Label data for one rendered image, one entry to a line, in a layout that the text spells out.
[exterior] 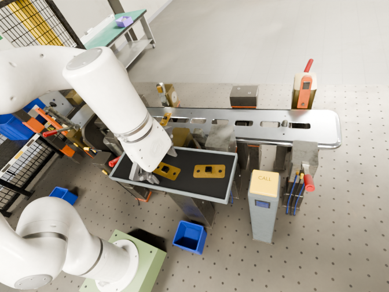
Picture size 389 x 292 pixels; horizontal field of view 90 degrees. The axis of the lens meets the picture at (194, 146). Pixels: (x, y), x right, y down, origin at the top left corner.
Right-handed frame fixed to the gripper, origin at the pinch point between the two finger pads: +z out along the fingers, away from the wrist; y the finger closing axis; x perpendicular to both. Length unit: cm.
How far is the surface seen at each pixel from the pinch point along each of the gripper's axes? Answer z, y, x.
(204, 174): 2.4, 2.8, -11.0
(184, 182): 2.7, -1.2, -7.2
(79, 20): 34, 217, 370
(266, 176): 2.7, 7.6, -25.8
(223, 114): 18.7, 39.7, 2.1
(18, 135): 12, -9, 106
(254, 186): 2.7, 4.2, -24.1
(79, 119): 19, 16, 85
